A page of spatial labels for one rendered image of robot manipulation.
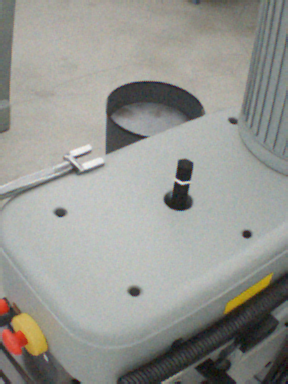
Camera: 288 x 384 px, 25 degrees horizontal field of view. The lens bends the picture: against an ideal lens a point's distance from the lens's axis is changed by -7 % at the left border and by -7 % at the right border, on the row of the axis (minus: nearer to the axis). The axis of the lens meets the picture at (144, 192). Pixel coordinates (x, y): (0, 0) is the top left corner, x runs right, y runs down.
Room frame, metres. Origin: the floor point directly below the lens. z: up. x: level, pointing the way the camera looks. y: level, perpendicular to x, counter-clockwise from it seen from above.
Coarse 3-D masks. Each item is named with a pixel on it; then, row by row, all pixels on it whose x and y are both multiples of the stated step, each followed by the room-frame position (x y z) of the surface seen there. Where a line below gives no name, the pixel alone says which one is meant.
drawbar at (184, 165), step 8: (184, 160) 0.63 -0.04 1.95; (184, 168) 0.61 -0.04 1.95; (192, 168) 0.62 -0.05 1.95; (176, 176) 0.62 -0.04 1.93; (184, 176) 0.61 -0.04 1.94; (176, 184) 0.62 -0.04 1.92; (184, 184) 0.61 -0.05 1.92; (176, 192) 0.61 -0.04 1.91; (184, 192) 0.61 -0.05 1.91; (176, 200) 0.61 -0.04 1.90; (184, 200) 0.62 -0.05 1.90; (176, 208) 0.61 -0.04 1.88; (184, 208) 0.62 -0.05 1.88
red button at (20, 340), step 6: (6, 330) 0.45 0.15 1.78; (6, 336) 0.44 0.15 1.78; (12, 336) 0.44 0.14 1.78; (18, 336) 0.45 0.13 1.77; (24, 336) 0.45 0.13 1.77; (6, 342) 0.43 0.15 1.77; (12, 342) 0.43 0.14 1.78; (18, 342) 0.44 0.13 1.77; (24, 342) 0.44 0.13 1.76; (12, 348) 0.43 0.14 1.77; (18, 348) 0.43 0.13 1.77; (18, 354) 0.43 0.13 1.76
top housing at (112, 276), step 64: (192, 128) 0.77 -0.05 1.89; (64, 192) 0.61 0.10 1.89; (128, 192) 0.62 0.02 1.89; (192, 192) 0.64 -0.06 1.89; (256, 192) 0.66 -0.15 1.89; (0, 256) 0.53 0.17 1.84; (64, 256) 0.50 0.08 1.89; (128, 256) 0.52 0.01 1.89; (192, 256) 0.53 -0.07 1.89; (256, 256) 0.55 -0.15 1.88; (64, 320) 0.42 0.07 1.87; (128, 320) 0.42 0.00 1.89; (192, 320) 0.48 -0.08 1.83
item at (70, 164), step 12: (72, 156) 0.67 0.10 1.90; (48, 168) 0.64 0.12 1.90; (60, 168) 0.64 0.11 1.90; (72, 168) 0.65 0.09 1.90; (84, 168) 0.65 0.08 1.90; (96, 168) 0.66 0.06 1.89; (24, 180) 0.61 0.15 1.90; (36, 180) 0.61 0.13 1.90; (48, 180) 0.62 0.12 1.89; (0, 192) 0.58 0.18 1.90; (12, 192) 0.58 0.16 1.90
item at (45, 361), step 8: (48, 352) 0.82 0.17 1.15; (40, 360) 0.85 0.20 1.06; (48, 360) 0.80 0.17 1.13; (56, 360) 0.80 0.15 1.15; (40, 368) 0.85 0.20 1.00; (48, 368) 0.81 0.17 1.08; (56, 368) 0.77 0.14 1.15; (48, 376) 0.81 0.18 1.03; (56, 376) 0.77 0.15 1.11; (64, 376) 0.78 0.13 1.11; (72, 376) 0.79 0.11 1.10
